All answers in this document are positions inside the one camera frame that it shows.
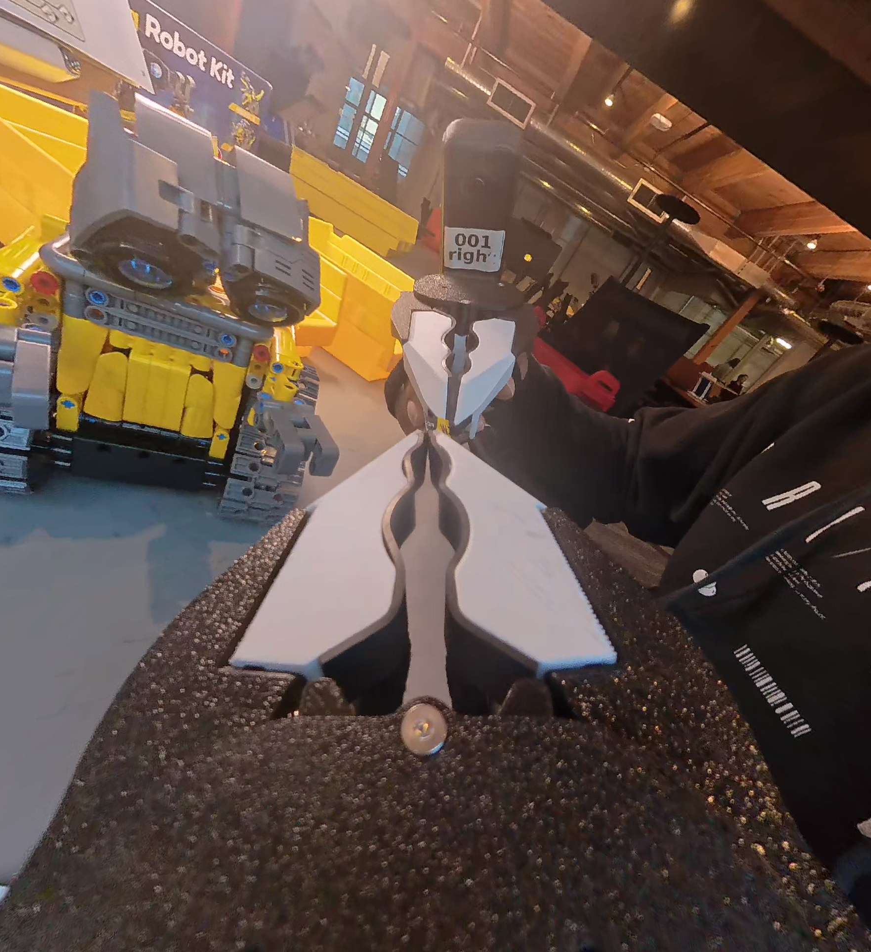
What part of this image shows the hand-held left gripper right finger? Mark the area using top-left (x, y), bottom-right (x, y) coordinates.
top-left (430, 431), bottom-right (619, 679)

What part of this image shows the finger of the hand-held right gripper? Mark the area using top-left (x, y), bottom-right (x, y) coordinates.
top-left (458, 316), bottom-right (518, 441)
top-left (404, 308), bottom-right (460, 428)

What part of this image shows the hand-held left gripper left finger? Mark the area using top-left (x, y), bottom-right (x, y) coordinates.
top-left (229, 431), bottom-right (425, 681)

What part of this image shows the yellow grey toy brick robot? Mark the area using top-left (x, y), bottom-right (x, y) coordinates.
top-left (0, 256), bottom-right (341, 525)

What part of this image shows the grey toy robot head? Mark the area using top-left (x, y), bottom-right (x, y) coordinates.
top-left (40, 89), bottom-right (322, 328)

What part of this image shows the grey desk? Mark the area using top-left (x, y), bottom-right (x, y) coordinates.
top-left (0, 350), bottom-right (407, 893)

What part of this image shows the paned window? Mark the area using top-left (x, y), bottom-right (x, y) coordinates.
top-left (331, 74), bottom-right (428, 165)

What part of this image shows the black display board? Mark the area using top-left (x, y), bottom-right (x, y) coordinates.
top-left (555, 275), bottom-right (710, 406)

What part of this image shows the blue robot kit box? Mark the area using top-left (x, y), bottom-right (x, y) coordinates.
top-left (129, 0), bottom-right (274, 150)

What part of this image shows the robot instruction booklet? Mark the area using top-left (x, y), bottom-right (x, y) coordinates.
top-left (0, 0), bottom-right (155, 94)

